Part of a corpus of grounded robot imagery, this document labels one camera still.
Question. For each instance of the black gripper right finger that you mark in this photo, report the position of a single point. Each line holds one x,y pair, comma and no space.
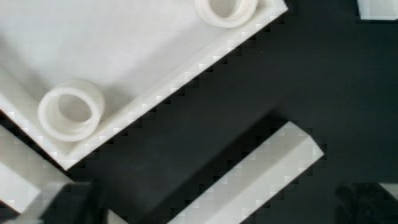
369,203

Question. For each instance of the white obstacle wall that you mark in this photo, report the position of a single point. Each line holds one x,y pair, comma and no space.
27,172

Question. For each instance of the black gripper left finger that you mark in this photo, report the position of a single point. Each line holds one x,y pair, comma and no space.
77,207

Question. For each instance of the white square tabletop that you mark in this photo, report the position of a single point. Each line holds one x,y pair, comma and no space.
136,44

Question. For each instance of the white table leg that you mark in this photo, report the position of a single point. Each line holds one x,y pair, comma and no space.
255,180
379,9

